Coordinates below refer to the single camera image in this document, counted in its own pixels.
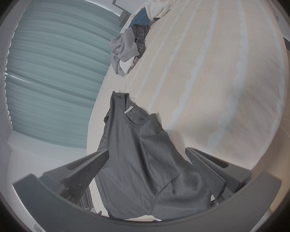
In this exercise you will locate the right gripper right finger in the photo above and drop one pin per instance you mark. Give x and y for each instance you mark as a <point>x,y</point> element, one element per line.
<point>232,177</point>

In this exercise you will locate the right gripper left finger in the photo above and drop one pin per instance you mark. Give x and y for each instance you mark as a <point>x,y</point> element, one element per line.
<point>82,175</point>

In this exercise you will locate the black T-shirt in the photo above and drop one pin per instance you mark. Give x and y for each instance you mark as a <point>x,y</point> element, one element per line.
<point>140,153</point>

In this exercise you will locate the bed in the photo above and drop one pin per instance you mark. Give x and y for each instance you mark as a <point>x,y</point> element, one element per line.
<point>207,81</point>

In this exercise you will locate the pile of clothes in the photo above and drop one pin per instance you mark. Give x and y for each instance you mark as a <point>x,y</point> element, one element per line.
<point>125,49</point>

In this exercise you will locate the white printed pillow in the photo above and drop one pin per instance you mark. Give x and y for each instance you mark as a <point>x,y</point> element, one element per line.
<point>126,23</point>

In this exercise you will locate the grey bedside table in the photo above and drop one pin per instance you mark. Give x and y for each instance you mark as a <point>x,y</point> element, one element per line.
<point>123,17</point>

